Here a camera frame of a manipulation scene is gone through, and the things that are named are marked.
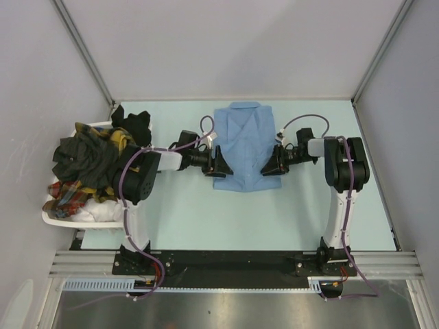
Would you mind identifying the aluminium front rail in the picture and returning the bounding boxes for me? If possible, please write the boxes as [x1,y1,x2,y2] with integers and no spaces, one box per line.
[49,250,423,280]

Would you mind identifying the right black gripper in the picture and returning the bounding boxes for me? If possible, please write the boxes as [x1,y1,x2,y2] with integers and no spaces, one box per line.
[261,144,316,176]

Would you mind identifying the purple cable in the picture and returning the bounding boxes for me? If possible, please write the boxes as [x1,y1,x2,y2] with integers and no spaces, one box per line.
[118,115,217,302]
[279,113,380,301]

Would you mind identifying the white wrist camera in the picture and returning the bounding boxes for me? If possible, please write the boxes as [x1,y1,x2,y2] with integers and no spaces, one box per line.
[206,132,217,141]
[275,128,287,145]

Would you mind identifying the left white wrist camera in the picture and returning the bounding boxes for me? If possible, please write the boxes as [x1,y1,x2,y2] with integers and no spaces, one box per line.
[206,132,217,141]

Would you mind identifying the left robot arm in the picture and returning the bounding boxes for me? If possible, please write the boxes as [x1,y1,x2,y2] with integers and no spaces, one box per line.
[111,130,233,274]

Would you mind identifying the aluminium frame post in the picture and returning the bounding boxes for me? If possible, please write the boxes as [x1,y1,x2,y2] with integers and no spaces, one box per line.
[50,0,115,107]
[352,0,414,103]

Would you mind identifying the right aluminium frame post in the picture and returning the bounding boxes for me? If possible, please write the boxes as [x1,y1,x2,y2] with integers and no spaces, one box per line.
[352,0,414,103]

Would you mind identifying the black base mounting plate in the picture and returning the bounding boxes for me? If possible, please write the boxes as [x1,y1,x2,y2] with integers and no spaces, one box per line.
[112,249,357,288]

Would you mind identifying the light blue long sleeve shirt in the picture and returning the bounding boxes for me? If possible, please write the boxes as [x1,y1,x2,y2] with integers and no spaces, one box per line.
[213,101,282,193]

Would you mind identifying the dark grey striped shirt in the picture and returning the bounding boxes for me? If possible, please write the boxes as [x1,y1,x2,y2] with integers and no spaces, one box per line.
[52,133,119,189]

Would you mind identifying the yellow plaid shirt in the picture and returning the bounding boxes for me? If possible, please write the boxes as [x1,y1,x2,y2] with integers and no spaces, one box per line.
[75,123,134,203]

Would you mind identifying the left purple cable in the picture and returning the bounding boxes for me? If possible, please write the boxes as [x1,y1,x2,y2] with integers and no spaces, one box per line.
[118,115,217,302]

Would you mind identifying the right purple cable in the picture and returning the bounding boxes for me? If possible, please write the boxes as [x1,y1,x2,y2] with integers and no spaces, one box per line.
[279,113,380,301]

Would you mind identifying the white shirt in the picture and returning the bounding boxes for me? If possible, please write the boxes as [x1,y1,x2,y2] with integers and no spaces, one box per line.
[71,199,123,223]

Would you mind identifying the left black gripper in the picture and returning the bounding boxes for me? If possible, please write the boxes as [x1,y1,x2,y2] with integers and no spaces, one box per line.
[188,145,233,178]

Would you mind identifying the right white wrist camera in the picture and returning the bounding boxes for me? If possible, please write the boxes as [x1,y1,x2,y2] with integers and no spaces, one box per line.
[275,128,287,145]

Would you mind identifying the red plaid shirt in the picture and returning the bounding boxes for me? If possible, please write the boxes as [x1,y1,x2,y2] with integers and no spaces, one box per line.
[43,181,96,219]

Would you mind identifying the white slotted cable duct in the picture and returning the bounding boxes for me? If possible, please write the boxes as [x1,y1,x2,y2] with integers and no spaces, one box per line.
[62,277,344,295]

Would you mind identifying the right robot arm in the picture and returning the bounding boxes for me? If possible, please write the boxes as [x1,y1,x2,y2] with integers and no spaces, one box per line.
[261,127,370,277]

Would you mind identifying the left aluminium frame post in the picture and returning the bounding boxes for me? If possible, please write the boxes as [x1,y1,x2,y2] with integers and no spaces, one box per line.
[50,0,115,107]

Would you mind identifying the black shirt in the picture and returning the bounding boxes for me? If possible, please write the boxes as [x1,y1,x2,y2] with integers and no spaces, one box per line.
[110,105,152,147]

